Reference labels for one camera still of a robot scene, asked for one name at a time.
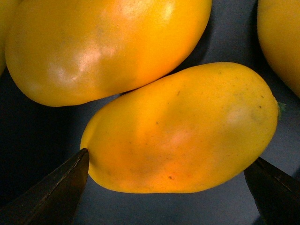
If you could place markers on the yellow mango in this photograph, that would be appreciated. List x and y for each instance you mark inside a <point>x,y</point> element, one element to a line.
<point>184,133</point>
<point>278,29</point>
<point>70,52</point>

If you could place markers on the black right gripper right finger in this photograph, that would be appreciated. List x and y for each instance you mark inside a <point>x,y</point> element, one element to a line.
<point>276,194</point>

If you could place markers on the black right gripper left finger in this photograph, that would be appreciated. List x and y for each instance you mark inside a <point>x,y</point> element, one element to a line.
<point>55,199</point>

